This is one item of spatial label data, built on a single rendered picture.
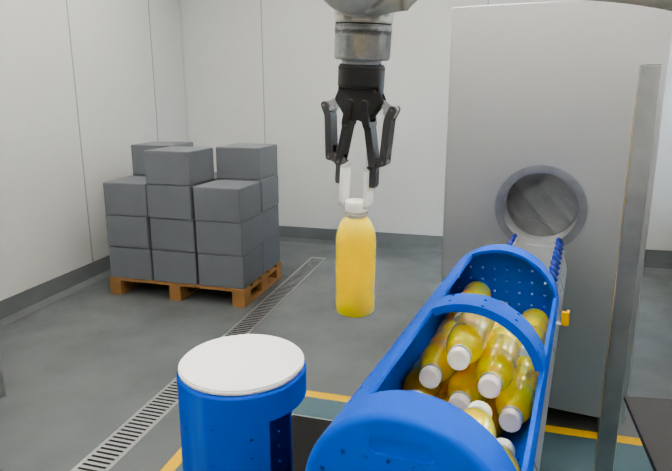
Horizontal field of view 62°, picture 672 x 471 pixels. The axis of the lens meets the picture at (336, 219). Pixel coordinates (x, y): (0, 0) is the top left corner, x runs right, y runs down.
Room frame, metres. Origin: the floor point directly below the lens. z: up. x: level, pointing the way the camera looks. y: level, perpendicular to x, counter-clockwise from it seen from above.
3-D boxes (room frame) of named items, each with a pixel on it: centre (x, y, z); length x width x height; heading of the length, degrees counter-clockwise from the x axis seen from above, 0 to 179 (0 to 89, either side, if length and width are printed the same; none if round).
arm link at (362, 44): (0.93, -0.04, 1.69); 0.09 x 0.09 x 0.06
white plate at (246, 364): (1.15, 0.21, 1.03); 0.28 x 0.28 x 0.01
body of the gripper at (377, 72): (0.93, -0.04, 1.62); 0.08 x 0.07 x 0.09; 64
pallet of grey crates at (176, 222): (4.62, 1.18, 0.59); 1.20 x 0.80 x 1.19; 74
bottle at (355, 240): (0.96, -0.03, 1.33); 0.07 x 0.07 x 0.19
